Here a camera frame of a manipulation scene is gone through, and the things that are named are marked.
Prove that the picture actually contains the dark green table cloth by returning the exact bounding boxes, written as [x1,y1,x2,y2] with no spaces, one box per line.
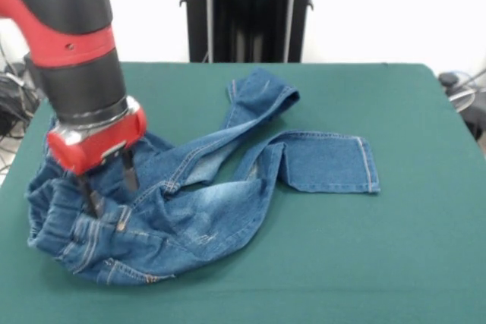
[0,61,486,324]

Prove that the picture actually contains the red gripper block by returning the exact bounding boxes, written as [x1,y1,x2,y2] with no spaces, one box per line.
[46,95,149,220]

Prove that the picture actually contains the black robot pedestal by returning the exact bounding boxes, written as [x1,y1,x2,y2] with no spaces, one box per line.
[178,0,316,63]

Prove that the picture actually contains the black cable bundle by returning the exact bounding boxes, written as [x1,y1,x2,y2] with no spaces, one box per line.
[0,41,43,139]

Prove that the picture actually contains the blue denim jeans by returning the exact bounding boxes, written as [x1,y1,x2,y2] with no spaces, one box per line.
[25,68,381,288]

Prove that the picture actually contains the grey swivel chair base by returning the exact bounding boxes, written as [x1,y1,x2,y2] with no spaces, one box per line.
[438,71,486,139]
[3,61,28,78]

